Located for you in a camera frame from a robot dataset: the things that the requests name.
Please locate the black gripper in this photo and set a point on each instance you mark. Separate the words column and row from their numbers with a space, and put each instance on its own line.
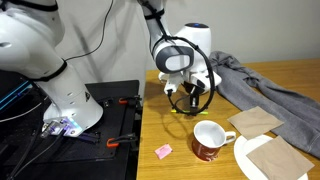
column 196, row 86

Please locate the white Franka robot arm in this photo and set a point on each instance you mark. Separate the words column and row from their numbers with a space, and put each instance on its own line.
column 33, row 50

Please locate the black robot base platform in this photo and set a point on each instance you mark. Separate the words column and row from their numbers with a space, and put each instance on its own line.
column 110, row 90

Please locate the maroon mug white inside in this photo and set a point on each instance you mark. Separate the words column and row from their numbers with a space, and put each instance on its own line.
column 203, row 151

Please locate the pink paper packet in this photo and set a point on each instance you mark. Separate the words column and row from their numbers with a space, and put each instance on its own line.
column 163, row 151

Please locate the flat brown paper napkin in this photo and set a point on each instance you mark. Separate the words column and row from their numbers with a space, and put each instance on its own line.
column 255, row 121

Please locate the orange black clamp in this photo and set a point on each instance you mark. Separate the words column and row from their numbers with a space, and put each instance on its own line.
column 118, row 140
column 128, row 100

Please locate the large white plate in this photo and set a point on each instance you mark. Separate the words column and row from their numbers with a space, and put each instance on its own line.
column 241, row 150

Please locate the grey hooded sweatshirt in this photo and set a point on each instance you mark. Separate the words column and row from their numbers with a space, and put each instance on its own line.
column 273, row 100

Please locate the large brown paper napkin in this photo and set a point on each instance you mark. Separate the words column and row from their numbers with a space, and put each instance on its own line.
column 280, row 160

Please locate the black box blue stripes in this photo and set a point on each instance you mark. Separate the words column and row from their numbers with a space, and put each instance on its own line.
column 13, row 93

